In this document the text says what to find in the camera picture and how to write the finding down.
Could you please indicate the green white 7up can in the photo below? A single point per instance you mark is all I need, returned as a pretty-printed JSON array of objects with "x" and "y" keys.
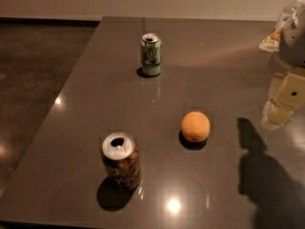
[{"x": 150, "y": 49}]

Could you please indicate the brown patterned drink can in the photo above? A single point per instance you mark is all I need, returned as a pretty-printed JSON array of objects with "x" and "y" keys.
[{"x": 120, "y": 156}]

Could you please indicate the orange fruit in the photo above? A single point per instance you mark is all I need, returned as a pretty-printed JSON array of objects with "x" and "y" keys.
[{"x": 195, "y": 127}]

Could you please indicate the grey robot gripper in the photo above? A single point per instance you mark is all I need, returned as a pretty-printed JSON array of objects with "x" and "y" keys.
[{"x": 294, "y": 42}]

